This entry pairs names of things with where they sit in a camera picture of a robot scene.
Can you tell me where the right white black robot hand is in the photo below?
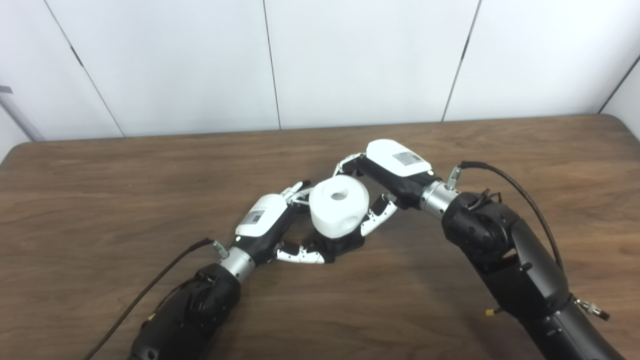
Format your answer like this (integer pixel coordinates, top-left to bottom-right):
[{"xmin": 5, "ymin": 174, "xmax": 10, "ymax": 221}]
[{"xmin": 332, "ymin": 139, "xmax": 443, "ymax": 237}]

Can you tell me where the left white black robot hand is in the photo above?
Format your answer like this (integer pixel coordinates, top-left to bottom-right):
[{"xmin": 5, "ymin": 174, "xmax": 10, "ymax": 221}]
[{"xmin": 234, "ymin": 180, "xmax": 328, "ymax": 266}]

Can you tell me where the round white plastic piece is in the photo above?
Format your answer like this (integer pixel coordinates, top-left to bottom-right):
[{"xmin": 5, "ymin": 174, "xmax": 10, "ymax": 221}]
[{"xmin": 308, "ymin": 175, "xmax": 371, "ymax": 238}]

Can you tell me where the black plastic holder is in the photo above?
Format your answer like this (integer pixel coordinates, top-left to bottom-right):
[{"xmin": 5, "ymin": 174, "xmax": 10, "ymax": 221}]
[{"xmin": 307, "ymin": 231, "xmax": 366, "ymax": 264}]

